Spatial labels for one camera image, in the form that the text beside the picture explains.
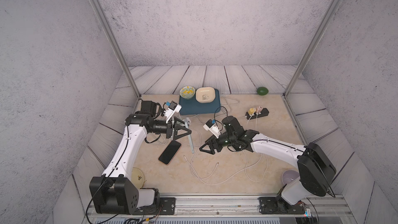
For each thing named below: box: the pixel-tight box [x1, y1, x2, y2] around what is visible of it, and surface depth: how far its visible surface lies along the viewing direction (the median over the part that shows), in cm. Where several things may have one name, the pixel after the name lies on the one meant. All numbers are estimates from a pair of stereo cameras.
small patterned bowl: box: [179, 85, 196, 100], surface depth 121 cm
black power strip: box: [245, 106, 270, 120], surface depth 108 cm
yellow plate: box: [131, 167, 145, 190], surface depth 83 cm
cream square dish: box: [195, 86, 216, 104], surface depth 119 cm
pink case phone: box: [158, 140, 182, 165], surface depth 93 cm
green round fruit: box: [257, 86, 269, 96], surface depth 122 cm
